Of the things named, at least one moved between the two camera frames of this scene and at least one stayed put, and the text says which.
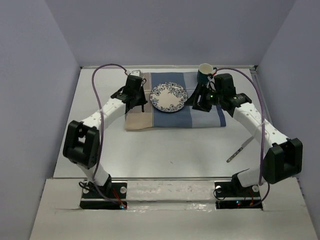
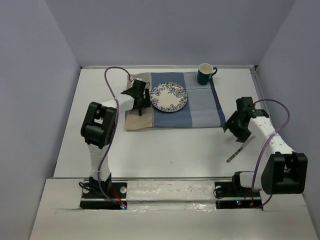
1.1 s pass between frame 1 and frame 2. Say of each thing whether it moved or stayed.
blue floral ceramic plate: stayed
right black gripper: moved
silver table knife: stayed
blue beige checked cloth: stayed
